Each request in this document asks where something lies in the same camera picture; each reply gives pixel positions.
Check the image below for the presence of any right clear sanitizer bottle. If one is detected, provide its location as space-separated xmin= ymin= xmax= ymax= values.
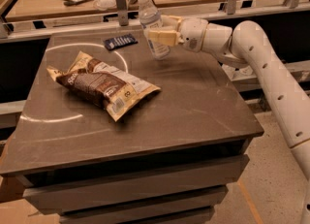
xmin=240 ymin=66 xmax=254 ymax=76

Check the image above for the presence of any left clear sanitizer bottle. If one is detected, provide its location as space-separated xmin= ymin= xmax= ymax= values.
xmin=222 ymin=65 xmax=235 ymax=80

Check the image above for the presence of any grey metal post left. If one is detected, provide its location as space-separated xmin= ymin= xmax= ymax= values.
xmin=115 ymin=0 xmax=129 ymax=26

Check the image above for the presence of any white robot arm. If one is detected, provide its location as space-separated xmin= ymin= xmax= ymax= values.
xmin=144 ymin=16 xmax=310 ymax=182

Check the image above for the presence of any clear plastic bottle white cap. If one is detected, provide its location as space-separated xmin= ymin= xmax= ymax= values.
xmin=138 ymin=0 xmax=170 ymax=60

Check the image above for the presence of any grey drawer cabinet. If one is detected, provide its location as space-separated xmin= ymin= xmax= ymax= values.
xmin=1 ymin=28 xmax=263 ymax=224

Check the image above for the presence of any blue snack packet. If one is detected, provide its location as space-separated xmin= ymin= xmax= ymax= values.
xmin=104 ymin=34 xmax=138 ymax=51

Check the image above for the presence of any clear sanitizer bottle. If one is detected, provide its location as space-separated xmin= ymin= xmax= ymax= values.
xmin=240 ymin=66 xmax=254 ymax=76
xmin=222 ymin=65 xmax=235 ymax=80

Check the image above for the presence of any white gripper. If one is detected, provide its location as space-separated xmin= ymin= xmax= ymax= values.
xmin=147 ymin=16 xmax=208 ymax=52

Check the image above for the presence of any brown chip bag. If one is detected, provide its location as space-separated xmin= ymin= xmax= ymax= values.
xmin=46 ymin=51 xmax=161 ymax=121

